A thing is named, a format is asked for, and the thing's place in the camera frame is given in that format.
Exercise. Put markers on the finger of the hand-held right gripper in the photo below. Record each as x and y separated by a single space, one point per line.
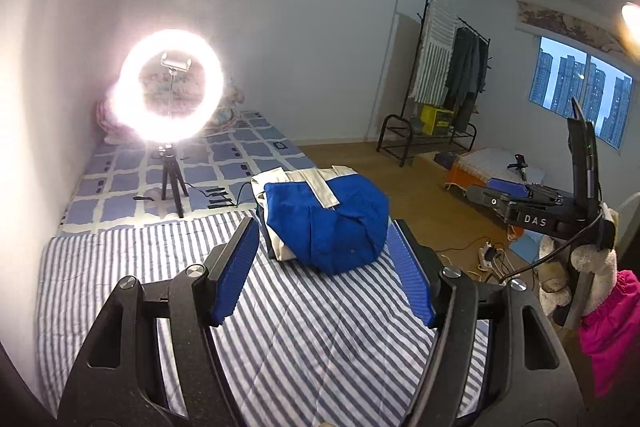
507 188
545 193

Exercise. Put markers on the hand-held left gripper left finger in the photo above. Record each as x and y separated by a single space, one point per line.
235 277

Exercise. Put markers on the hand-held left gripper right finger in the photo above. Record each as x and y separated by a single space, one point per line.
410 277

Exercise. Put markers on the beige and blue jacket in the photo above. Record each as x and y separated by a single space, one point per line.
325 227

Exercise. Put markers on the person's right forearm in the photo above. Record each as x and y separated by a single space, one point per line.
615 332

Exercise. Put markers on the black clothes rack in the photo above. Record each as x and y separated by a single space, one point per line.
400 137

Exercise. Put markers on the dark hanging clothes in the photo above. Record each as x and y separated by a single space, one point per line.
467 67

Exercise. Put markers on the person's right hand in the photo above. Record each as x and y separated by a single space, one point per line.
606 272

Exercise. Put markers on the small mattress with orange skirt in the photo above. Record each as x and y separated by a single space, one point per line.
490 164

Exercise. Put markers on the blue floor mat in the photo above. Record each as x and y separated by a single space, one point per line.
525 252

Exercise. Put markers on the white power strip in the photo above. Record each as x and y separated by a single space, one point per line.
487 257

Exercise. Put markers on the beige plush toy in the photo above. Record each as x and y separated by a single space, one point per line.
552 292

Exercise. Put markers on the yellow box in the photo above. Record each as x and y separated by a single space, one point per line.
436 119

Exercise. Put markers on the blue striped blanket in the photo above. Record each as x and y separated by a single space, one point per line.
320 332

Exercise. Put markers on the window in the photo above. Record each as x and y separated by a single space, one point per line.
580 92

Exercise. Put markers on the black tripod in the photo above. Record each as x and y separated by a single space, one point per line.
172 182

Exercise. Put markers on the blue checkered bed sheet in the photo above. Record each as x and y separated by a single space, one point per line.
120 177

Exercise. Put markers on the white striped hanging garment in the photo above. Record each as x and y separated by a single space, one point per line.
435 52

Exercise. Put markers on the patterned window valance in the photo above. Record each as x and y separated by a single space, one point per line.
560 24

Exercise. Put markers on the ceiling lamp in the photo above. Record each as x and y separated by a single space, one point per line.
631 22

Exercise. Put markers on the phone holder clamp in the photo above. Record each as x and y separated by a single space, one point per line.
175 63

